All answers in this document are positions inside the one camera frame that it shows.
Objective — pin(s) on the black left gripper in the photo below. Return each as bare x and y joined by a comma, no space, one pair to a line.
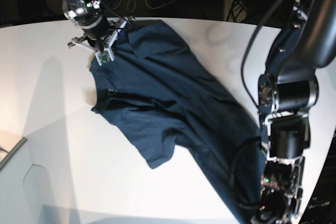
278,204

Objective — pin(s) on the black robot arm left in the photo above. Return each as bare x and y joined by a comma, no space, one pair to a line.
286,92

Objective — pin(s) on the dark navy t-shirt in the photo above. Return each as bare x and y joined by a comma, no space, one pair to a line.
159,96

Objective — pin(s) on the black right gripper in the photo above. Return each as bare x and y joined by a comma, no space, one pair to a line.
95,30

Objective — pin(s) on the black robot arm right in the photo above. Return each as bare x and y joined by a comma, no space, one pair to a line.
73,9

